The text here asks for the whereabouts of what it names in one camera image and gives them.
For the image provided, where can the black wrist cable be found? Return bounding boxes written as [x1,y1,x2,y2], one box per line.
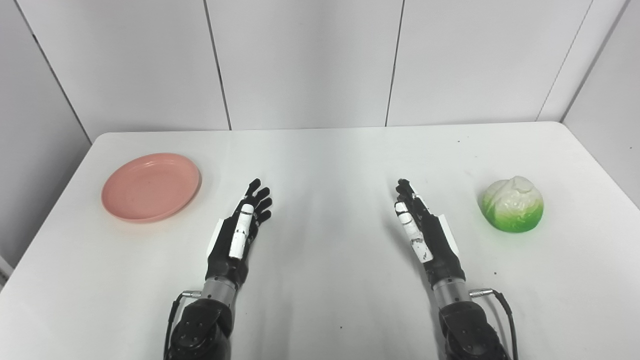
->
[469,287,519,360]
[163,290,203,360]

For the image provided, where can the green white toy cabbage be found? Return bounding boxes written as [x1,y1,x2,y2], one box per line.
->
[481,175,545,234]

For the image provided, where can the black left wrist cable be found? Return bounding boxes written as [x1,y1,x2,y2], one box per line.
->
[163,290,203,360]

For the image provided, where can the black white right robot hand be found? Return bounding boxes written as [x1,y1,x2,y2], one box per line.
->
[394,178,467,289]

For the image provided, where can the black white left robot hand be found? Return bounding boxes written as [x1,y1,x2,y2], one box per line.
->
[206,178,274,289]

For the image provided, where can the pink round plate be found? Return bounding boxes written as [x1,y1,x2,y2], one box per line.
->
[101,153,202,224]

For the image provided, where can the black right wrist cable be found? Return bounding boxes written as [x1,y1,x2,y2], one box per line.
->
[469,287,519,360]

